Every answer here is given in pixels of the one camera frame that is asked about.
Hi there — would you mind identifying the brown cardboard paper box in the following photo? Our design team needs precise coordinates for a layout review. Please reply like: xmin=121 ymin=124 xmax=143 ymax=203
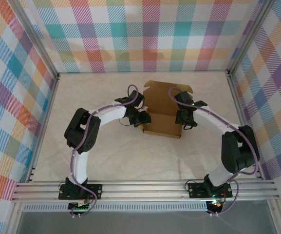
xmin=142 ymin=80 xmax=194 ymax=139

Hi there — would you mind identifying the orange black round connector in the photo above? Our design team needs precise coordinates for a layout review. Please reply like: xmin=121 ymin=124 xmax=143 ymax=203
xmin=207 ymin=199 xmax=226 ymax=213

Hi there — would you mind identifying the black green terminal block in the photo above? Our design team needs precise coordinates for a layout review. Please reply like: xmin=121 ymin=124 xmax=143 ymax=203
xmin=68 ymin=199 xmax=92 ymax=213

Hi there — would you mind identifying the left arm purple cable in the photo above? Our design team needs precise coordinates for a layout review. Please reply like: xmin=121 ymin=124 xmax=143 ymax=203
xmin=71 ymin=84 xmax=145 ymax=219

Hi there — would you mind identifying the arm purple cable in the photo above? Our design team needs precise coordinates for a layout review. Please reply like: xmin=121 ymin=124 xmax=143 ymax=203
xmin=168 ymin=87 xmax=259 ymax=216
xmin=71 ymin=84 xmax=145 ymax=219

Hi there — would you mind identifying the aluminium table side rail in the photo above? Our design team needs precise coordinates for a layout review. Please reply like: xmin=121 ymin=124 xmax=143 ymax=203
xmin=227 ymin=72 xmax=264 ymax=180
xmin=25 ymin=73 xmax=61 ymax=183

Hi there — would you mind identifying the long aluminium mounting rail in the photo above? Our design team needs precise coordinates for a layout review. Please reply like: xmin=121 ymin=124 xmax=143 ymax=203
xmin=11 ymin=179 xmax=280 ymax=203

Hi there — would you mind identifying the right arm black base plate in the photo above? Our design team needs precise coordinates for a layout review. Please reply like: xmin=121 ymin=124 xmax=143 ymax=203
xmin=188 ymin=182 xmax=233 ymax=198

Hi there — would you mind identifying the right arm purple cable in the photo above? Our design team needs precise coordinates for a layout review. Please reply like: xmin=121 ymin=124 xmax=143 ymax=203
xmin=168 ymin=87 xmax=259 ymax=216

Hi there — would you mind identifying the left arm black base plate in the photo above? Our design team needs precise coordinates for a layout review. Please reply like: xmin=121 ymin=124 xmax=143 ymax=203
xmin=58 ymin=184 xmax=103 ymax=200

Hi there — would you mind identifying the grey slotted cable duct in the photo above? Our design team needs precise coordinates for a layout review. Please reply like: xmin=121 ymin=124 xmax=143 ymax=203
xmin=23 ymin=203 xmax=208 ymax=212

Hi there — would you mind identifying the aluminium frame post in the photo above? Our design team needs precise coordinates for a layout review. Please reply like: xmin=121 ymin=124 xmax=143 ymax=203
xmin=226 ymin=0 xmax=277 ymax=76
xmin=8 ymin=0 xmax=60 ymax=78

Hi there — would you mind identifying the aluminium frame leg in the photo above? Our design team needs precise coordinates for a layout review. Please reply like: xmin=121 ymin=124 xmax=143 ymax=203
xmin=266 ymin=199 xmax=281 ymax=234
xmin=5 ymin=201 xmax=25 ymax=234

